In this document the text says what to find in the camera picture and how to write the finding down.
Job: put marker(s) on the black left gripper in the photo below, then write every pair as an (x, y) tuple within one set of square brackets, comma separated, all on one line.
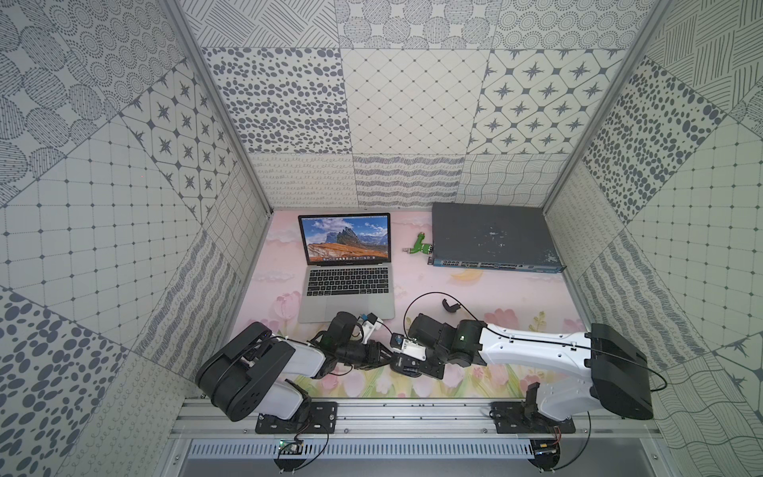
[(372, 355)]

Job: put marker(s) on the dark grey network switch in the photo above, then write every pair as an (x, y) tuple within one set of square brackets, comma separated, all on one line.
[(489, 237)]

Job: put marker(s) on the green crimping tool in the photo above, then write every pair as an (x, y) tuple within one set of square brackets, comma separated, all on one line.
[(419, 246)]

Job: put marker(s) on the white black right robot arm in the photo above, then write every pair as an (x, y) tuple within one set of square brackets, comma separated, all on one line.
[(602, 369)]

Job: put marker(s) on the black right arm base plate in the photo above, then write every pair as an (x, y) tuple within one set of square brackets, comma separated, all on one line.
[(511, 417)]

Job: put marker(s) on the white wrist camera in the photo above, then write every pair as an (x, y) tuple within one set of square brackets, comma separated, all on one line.
[(368, 324), (401, 344)]

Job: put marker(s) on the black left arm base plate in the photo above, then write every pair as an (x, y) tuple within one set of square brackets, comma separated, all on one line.
[(315, 417)]

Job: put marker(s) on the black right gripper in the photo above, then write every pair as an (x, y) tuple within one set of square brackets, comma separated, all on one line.
[(434, 372)]

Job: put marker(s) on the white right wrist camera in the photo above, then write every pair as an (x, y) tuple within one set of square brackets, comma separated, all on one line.
[(401, 344)]

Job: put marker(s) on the aluminium mounting rail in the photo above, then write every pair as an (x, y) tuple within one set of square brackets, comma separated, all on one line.
[(402, 418)]

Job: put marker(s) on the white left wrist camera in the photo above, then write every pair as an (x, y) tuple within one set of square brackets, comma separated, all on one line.
[(368, 324)]

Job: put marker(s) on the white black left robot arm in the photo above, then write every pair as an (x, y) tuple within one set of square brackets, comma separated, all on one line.
[(251, 374)]

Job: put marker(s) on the silver open laptop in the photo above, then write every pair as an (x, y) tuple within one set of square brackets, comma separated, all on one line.
[(349, 266)]

